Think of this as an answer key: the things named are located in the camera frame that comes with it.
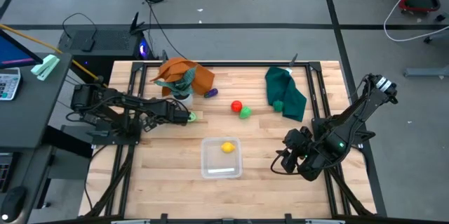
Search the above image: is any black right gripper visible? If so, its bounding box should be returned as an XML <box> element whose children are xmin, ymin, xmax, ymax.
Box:
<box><xmin>279</xmin><ymin>127</ymin><xmax>316</xmax><ymax>176</ymax></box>

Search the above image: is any light green pointed toy produce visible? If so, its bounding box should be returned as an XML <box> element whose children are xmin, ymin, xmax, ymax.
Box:
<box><xmin>239</xmin><ymin>105</ymin><xmax>253</xmax><ymax>120</ymax></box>

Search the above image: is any yellow floor cable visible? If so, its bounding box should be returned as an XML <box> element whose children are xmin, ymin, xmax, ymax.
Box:
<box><xmin>0</xmin><ymin>23</ymin><xmax>108</xmax><ymax>88</ymax></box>

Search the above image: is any mint green stapler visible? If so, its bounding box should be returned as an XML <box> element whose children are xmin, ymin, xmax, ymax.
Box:
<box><xmin>30</xmin><ymin>54</ymin><xmax>61</xmax><ymax>81</ymax></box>

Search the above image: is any black keyboard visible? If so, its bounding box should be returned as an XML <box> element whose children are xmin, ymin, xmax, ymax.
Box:
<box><xmin>0</xmin><ymin>152</ymin><xmax>13</xmax><ymax>193</ymax></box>

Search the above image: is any grey calculator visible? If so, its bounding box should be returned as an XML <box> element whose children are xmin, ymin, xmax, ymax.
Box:
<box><xmin>0</xmin><ymin>67</ymin><xmax>22</xmax><ymax>101</ymax></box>

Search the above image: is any long white cable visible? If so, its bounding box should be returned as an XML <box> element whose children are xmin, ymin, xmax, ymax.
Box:
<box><xmin>383</xmin><ymin>0</ymin><xmax>449</xmax><ymax>43</ymax></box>

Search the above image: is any black computer tower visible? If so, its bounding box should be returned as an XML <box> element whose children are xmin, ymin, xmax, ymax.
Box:
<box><xmin>58</xmin><ymin>23</ymin><xmax>154</xmax><ymax>74</ymax></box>

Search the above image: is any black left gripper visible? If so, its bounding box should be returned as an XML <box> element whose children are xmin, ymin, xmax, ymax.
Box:
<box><xmin>164</xmin><ymin>100</ymin><xmax>198</xmax><ymax>126</ymax></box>

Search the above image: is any black wifi antenna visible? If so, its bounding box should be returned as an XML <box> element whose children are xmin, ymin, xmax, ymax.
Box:
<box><xmin>129</xmin><ymin>11</ymin><xmax>150</xmax><ymax>36</ymax></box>

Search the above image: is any clear plastic tupperware container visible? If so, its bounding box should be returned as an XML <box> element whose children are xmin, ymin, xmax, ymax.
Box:
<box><xmin>200</xmin><ymin>136</ymin><xmax>243</xmax><ymax>180</ymax></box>

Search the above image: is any grey furniture leg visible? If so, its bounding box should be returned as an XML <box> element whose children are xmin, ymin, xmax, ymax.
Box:
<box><xmin>403</xmin><ymin>65</ymin><xmax>449</xmax><ymax>78</ymax></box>

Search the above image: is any black metal table frame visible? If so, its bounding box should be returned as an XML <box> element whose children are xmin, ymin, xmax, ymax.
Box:
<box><xmin>83</xmin><ymin>60</ymin><xmax>387</xmax><ymax>224</ymax></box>

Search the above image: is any black computer mouse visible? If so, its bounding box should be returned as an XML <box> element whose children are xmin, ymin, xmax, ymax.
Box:
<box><xmin>0</xmin><ymin>185</ymin><xmax>28</xmax><ymax>223</ymax></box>

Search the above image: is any orange cloth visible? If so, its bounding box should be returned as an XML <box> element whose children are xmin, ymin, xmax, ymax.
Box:
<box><xmin>149</xmin><ymin>57</ymin><xmax>216</xmax><ymax>97</ymax></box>

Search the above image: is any computer monitor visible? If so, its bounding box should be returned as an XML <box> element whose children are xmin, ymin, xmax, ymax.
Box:
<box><xmin>0</xmin><ymin>29</ymin><xmax>43</xmax><ymax>70</ymax></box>

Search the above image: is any black desk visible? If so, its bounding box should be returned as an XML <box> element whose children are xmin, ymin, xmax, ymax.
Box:
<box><xmin>0</xmin><ymin>52</ymin><xmax>74</xmax><ymax>224</ymax></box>

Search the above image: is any yellow toy lemon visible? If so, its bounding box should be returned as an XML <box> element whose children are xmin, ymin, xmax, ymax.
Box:
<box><xmin>220</xmin><ymin>141</ymin><xmax>236</xmax><ymax>154</ymax></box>

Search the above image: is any dark green cloth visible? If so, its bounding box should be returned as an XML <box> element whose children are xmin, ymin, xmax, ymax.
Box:
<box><xmin>265</xmin><ymin>66</ymin><xmax>308</xmax><ymax>123</ymax></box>

